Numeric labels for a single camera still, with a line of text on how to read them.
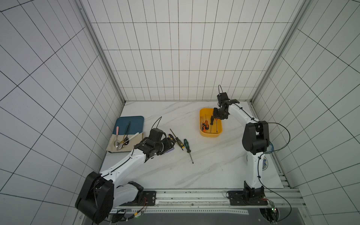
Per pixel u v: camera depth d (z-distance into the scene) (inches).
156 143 25.4
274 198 25.4
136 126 40.7
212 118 41.8
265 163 32.1
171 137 37.7
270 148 34.5
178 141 37.1
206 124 40.7
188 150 35.3
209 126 40.4
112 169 18.1
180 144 36.3
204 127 39.5
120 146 36.2
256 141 22.2
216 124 38.4
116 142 36.9
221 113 34.4
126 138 37.5
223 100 31.9
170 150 35.5
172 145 30.8
